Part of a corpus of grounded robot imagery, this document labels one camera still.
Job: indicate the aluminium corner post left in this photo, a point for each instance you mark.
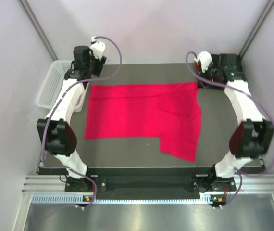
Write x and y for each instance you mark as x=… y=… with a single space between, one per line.
x=38 y=28

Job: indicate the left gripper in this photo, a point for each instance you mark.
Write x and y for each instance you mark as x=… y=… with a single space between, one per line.
x=99 y=65

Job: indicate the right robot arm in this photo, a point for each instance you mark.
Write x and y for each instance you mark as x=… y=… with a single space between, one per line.
x=254 y=133

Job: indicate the pink t shirt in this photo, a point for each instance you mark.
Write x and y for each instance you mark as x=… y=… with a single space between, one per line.
x=168 y=111

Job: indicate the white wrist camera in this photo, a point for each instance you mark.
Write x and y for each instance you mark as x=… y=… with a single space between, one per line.
x=98 y=47
x=205 y=60

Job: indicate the aluminium corner post right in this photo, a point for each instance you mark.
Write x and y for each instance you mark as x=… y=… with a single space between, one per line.
x=257 y=26

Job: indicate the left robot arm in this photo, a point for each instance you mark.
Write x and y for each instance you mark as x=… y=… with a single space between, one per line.
x=56 y=135

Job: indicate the slotted grey cable duct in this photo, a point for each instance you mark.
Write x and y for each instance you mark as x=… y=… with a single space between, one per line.
x=84 y=200

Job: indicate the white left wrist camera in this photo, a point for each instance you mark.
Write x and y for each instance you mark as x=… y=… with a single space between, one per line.
x=98 y=47

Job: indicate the aluminium corner post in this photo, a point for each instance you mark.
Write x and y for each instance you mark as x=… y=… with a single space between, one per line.
x=257 y=26
x=38 y=28

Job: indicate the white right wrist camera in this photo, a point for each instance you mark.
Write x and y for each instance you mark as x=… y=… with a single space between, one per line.
x=205 y=60

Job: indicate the aluminium frame rail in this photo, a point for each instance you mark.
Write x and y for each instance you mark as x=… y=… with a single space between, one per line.
x=51 y=184

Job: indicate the white plastic basket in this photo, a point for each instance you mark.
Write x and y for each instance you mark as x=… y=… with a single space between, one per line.
x=52 y=84

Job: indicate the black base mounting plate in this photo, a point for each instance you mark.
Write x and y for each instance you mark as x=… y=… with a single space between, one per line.
x=156 y=187

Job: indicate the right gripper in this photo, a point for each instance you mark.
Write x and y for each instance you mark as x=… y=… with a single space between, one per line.
x=211 y=67

